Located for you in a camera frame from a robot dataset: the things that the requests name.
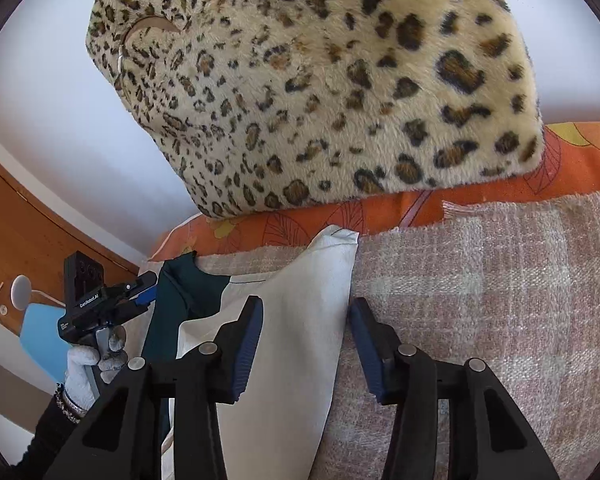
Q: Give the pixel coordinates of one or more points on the white clip lamp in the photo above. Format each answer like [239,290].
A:
[21,291]

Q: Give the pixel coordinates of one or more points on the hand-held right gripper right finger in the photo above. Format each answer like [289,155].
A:
[370,355]

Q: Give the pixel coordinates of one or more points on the wooden door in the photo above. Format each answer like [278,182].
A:
[40,230]

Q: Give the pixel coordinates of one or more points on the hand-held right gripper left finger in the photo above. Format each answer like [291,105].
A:
[245,360]

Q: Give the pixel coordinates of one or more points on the dark green cream printed t-shirt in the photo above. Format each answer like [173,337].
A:
[290,310]

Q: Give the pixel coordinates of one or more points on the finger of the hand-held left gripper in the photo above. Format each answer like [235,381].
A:
[142,301]
[142,280]

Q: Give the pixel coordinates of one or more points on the leopard print cushion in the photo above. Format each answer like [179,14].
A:
[330,85]

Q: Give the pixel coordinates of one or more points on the person's left forearm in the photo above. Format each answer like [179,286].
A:
[45,440]

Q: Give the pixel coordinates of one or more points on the person's left hand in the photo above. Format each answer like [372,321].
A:
[82,375]

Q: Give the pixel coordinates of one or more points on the bed with checkered cover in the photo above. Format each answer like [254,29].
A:
[480,285]

